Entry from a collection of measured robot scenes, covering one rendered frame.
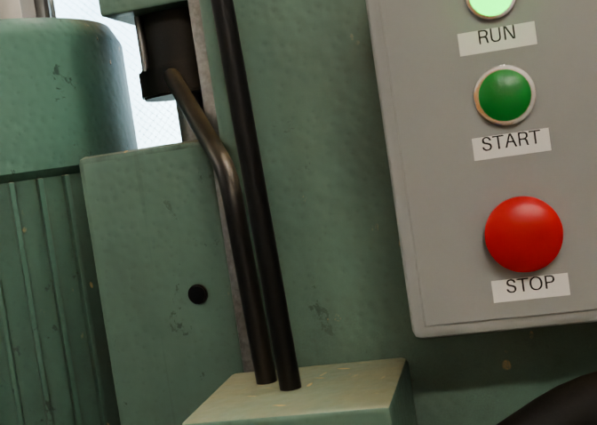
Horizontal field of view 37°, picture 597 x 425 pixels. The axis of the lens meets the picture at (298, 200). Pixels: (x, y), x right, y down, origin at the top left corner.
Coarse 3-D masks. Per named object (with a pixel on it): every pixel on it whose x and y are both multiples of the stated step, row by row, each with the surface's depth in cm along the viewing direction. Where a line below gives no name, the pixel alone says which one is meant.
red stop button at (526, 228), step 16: (496, 208) 36; (512, 208) 35; (528, 208) 35; (544, 208) 35; (496, 224) 35; (512, 224) 35; (528, 224) 35; (544, 224) 35; (560, 224) 35; (496, 240) 35; (512, 240) 35; (528, 240) 35; (544, 240) 35; (560, 240) 35; (496, 256) 36; (512, 256) 35; (528, 256) 35; (544, 256) 35
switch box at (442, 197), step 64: (384, 0) 36; (448, 0) 36; (576, 0) 35; (384, 64) 37; (448, 64) 36; (512, 64) 36; (576, 64) 35; (384, 128) 37; (448, 128) 36; (512, 128) 36; (576, 128) 35; (448, 192) 37; (512, 192) 36; (576, 192) 36; (448, 256) 37; (576, 256) 36; (448, 320) 37; (512, 320) 37; (576, 320) 36
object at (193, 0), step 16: (192, 0) 48; (192, 16) 48; (192, 32) 48; (208, 64) 48; (208, 80) 48; (208, 96) 48; (208, 112) 48; (224, 224) 49; (224, 240) 49; (240, 304) 49; (240, 320) 49; (240, 336) 49
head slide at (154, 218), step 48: (192, 144) 49; (96, 192) 51; (144, 192) 50; (192, 192) 49; (96, 240) 51; (144, 240) 50; (192, 240) 50; (144, 288) 50; (192, 288) 50; (144, 336) 51; (192, 336) 50; (144, 384) 51; (192, 384) 50
